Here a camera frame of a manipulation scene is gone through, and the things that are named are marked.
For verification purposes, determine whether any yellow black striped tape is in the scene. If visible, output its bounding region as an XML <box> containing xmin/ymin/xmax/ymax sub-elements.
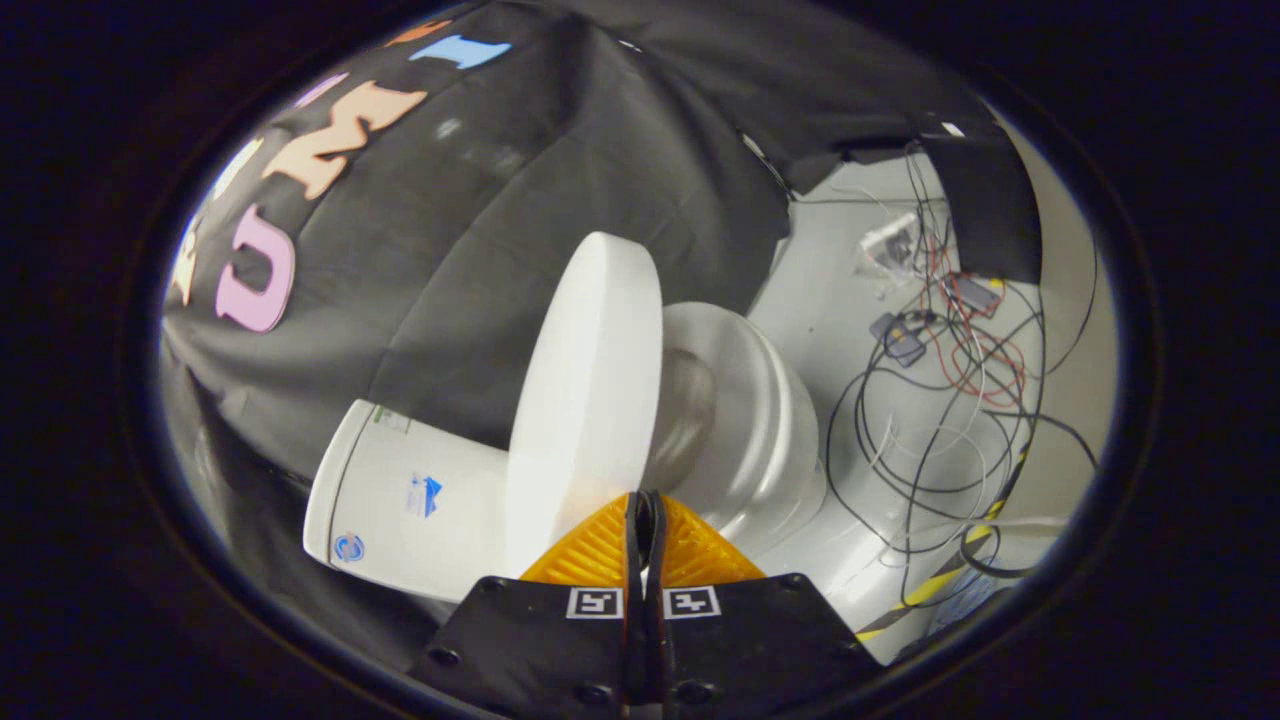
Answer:
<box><xmin>855</xmin><ymin>445</ymin><xmax>1031</xmax><ymax>643</ymax></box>

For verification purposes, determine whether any white toilet bowl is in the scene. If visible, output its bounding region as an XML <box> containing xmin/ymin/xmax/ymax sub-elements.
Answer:
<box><xmin>640</xmin><ymin>302</ymin><xmax>829</xmax><ymax>561</ymax></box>

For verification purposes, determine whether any black backdrop cloth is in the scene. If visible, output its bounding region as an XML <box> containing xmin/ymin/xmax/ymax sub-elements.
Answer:
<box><xmin>160</xmin><ymin>0</ymin><xmax>1011</xmax><ymax>676</ymax></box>

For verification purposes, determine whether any small grey electronic module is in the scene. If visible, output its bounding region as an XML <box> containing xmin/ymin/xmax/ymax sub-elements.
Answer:
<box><xmin>950</xmin><ymin>272</ymin><xmax>1006</xmax><ymax>316</ymax></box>

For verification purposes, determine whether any black box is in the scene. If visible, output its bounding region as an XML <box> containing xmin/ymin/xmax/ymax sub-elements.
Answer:
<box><xmin>915</xmin><ymin>125</ymin><xmax>1043</xmax><ymax>286</ymax></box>

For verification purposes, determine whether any tangle of thin cables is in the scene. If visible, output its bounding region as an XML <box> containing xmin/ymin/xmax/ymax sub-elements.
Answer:
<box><xmin>825</xmin><ymin>140</ymin><xmax>1101</xmax><ymax>601</ymax></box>

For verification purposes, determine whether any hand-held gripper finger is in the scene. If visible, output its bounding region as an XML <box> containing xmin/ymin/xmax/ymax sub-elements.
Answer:
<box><xmin>640</xmin><ymin>490</ymin><xmax>886</xmax><ymax>720</ymax></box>
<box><xmin>410</xmin><ymin>490</ymin><xmax>641</xmax><ymax>720</ymax></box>

